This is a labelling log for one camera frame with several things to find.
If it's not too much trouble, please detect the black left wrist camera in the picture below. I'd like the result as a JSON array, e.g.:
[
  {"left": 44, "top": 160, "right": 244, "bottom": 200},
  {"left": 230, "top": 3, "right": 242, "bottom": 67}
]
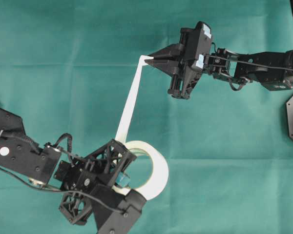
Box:
[{"left": 90, "top": 185, "right": 147, "bottom": 234}]

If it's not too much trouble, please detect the black left camera cable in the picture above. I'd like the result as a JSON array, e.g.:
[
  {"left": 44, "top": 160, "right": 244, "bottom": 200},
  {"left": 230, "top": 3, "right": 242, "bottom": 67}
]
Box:
[{"left": 0, "top": 158, "right": 129, "bottom": 216}]

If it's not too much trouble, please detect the black right camera cable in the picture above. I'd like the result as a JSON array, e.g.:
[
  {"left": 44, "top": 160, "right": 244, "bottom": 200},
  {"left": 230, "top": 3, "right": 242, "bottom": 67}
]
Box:
[{"left": 204, "top": 55, "right": 293, "bottom": 73}]

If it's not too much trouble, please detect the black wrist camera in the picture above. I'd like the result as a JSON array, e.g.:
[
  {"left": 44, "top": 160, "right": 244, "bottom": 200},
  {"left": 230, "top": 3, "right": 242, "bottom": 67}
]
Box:
[
  {"left": 184, "top": 21, "right": 212, "bottom": 72},
  {"left": 90, "top": 185, "right": 147, "bottom": 234}
]

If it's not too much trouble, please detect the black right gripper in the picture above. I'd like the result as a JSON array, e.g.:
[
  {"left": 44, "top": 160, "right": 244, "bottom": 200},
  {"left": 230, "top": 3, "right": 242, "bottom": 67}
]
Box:
[{"left": 145, "top": 28, "right": 205, "bottom": 99}]

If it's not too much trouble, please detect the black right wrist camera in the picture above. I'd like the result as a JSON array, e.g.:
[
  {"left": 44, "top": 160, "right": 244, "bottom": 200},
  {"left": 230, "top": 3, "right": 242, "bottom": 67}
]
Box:
[{"left": 184, "top": 21, "right": 212, "bottom": 72}]

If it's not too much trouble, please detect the green table cloth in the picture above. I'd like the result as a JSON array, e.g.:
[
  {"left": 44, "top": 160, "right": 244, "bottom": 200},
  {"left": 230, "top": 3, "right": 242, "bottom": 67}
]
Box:
[{"left": 0, "top": 0, "right": 293, "bottom": 234}]

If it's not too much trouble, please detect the black camera cable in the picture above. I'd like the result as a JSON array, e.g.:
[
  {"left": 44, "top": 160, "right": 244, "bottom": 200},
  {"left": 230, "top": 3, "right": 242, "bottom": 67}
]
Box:
[
  {"left": 204, "top": 55, "right": 293, "bottom": 73},
  {"left": 0, "top": 158, "right": 129, "bottom": 216}
]

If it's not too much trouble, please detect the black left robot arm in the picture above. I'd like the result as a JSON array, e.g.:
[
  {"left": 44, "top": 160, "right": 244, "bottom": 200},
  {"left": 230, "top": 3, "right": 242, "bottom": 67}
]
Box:
[{"left": 0, "top": 108, "right": 146, "bottom": 231}]

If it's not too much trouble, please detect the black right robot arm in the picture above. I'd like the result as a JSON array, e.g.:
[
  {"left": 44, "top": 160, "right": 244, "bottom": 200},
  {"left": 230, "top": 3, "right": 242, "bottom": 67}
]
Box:
[{"left": 145, "top": 21, "right": 293, "bottom": 99}]

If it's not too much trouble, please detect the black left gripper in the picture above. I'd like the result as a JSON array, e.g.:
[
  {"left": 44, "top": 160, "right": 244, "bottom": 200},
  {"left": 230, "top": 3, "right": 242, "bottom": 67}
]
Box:
[{"left": 54, "top": 139, "right": 137, "bottom": 225}]

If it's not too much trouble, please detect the white duct tape roll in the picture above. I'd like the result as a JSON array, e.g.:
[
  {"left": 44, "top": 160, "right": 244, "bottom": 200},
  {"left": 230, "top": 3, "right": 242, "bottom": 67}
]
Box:
[{"left": 115, "top": 55, "right": 169, "bottom": 200}]

